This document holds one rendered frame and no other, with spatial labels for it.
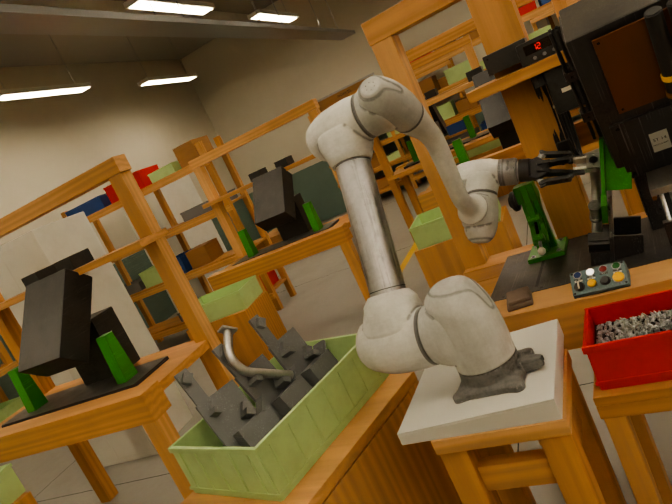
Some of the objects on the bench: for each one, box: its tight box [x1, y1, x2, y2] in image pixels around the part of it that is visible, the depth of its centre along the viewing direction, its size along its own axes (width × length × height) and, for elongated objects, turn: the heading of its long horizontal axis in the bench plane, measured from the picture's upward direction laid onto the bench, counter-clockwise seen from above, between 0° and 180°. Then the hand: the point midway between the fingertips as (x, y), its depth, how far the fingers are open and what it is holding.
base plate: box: [491, 217, 672, 302], centre depth 179 cm, size 42×110×2 cm, turn 128°
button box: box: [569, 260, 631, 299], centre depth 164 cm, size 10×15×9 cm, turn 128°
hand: (585, 164), depth 181 cm, fingers closed on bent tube, 3 cm apart
